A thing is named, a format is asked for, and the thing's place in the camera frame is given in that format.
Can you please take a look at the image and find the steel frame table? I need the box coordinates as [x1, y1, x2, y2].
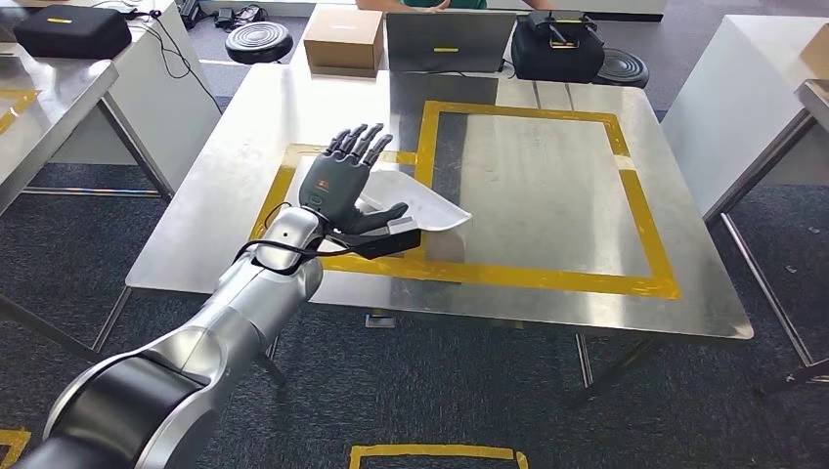
[0, 55, 176, 358]
[706, 78, 829, 398]

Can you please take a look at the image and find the black yellow-trim device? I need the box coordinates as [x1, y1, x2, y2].
[525, 9, 597, 50]

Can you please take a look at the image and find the black round stool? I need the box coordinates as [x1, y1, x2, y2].
[592, 48, 650, 90]
[225, 21, 294, 64]

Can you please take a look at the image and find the black hard case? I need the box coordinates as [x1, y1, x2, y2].
[14, 5, 134, 61]

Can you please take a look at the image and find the black charger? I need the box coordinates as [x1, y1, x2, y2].
[214, 5, 266, 29]

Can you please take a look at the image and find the white curved panel part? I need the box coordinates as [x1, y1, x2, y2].
[359, 169, 473, 235]

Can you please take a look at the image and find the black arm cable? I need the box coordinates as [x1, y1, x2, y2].
[233, 201, 338, 277]

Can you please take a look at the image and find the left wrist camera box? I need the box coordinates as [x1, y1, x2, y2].
[317, 216, 422, 262]

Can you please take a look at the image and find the yellow tape rectangle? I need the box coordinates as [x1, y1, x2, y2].
[248, 100, 681, 302]
[0, 89, 40, 136]

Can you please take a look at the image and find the black bag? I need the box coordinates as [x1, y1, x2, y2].
[511, 11, 605, 84]

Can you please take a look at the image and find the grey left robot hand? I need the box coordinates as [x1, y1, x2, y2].
[298, 122, 412, 236]

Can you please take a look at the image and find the grey laptop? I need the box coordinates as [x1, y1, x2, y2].
[385, 9, 517, 73]

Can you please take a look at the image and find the stainless steel workbench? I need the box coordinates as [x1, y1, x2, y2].
[124, 63, 756, 409]

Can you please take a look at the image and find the yellow floor tape square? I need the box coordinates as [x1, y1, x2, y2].
[349, 444, 529, 469]
[0, 428, 32, 469]

